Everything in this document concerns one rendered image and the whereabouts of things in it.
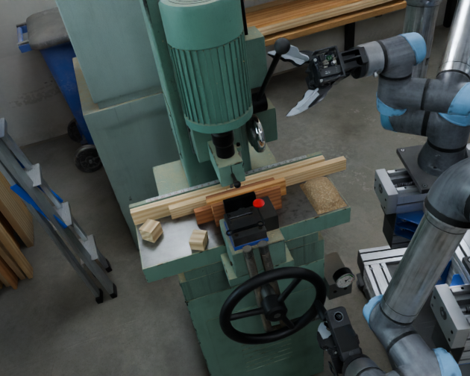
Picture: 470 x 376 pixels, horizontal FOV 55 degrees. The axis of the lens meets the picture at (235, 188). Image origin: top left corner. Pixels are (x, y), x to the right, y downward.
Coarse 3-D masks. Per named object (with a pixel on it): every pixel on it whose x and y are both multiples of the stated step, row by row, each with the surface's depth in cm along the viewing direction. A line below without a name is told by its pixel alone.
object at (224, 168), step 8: (208, 144) 130; (216, 160) 124; (224, 160) 123; (232, 160) 123; (240, 160) 122; (216, 168) 125; (224, 168) 122; (232, 168) 122; (240, 168) 123; (224, 176) 123; (240, 176) 125; (224, 184) 125
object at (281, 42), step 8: (280, 40) 95; (288, 40) 96; (280, 48) 96; (288, 48) 96; (280, 56) 100; (272, 64) 105; (272, 72) 110; (264, 80) 116; (264, 88) 120; (256, 96) 132; (264, 96) 132; (256, 104) 131; (264, 104) 132; (256, 112) 133
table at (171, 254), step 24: (288, 192) 136; (168, 216) 134; (192, 216) 133; (288, 216) 128; (312, 216) 127; (336, 216) 129; (144, 240) 128; (168, 240) 127; (216, 240) 125; (144, 264) 122; (168, 264) 122; (192, 264) 124; (288, 264) 121
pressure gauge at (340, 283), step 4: (344, 268) 138; (348, 268) 139; (336, 272) 138; (340, 272) 137; (344, 272) 137; (348, 272) 137; (352, 272) 139; (336, 276) 138; (340, 276) 137; (344, 276) 137; (348, 276) 138; (352, 276) 138; (336, 280) 137; (340, 280) 138; (344, 280) 138; (348, 280) 139; (352, 280) 139; (336, 284) 138; (340, 284) 139; (344, 284) 140; (348, 284) 140
